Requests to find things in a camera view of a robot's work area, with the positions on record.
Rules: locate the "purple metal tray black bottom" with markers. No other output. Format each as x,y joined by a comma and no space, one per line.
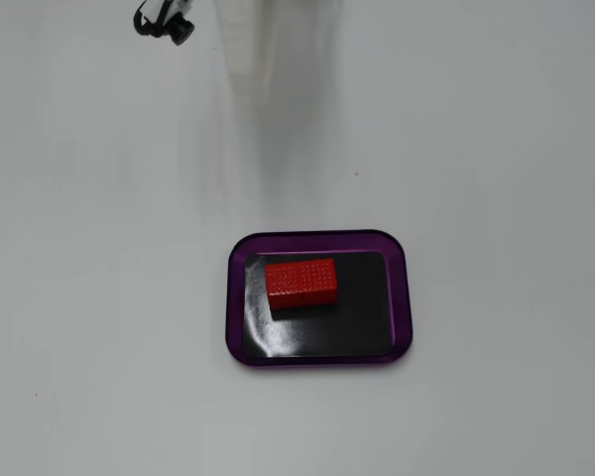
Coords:
317,337

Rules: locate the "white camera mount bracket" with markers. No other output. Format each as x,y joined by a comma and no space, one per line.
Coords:
154,9

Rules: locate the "small black camera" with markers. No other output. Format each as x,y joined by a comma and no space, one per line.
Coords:
180,31

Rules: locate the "red studded rectangular block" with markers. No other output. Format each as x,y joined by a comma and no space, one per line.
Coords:
301,282

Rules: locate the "white fixed gripper finger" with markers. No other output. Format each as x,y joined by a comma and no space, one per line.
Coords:
245,49

